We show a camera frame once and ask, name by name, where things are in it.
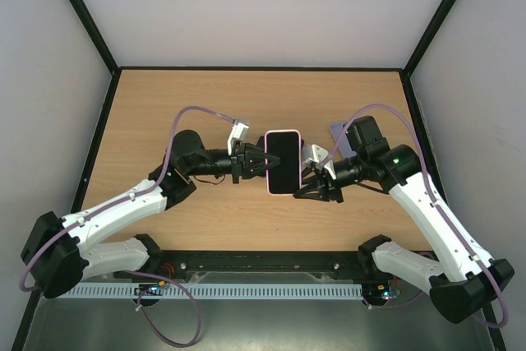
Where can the grey slotted cable duct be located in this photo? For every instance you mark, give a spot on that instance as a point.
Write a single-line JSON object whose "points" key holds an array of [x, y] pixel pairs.
{"points": [[217, 291]]}

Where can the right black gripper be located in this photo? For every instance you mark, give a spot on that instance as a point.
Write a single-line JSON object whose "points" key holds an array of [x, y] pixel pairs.
{"points": [[329, 182]]}

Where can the lilac phone case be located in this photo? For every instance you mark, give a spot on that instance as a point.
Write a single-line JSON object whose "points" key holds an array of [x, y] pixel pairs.
{"points": [[339, 132]]}

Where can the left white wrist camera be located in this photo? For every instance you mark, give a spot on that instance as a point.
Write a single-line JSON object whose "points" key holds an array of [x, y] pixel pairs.
{"points": [[238, 132]]}

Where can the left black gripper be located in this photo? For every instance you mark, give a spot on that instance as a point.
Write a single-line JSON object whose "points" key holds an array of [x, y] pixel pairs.
{"points": [[242, 163]]}

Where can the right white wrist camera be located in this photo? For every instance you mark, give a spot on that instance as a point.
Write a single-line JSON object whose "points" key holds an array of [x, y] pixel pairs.
{"points": [[320, 158]]}

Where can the black phone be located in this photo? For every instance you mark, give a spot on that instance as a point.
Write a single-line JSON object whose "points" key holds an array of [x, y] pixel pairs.
{"points": [[261, 144]]}

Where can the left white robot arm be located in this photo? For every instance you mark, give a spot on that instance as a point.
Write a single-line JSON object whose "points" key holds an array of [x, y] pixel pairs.
{"points": [[60, 252]]}

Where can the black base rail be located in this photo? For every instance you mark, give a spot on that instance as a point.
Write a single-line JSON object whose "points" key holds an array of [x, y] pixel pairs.
{"points": [[337, 265]]}

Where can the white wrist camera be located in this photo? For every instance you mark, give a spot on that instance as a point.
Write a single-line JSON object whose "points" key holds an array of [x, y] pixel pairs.
{"points": [[320, 158], [238, 132]]}

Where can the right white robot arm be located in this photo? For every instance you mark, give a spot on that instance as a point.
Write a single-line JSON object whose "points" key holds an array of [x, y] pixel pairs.
{"points": [[463, 277]]}

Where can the black aluminium frame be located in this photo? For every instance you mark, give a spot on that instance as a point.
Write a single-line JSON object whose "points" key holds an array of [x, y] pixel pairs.
{"points": [[405, 74]]}

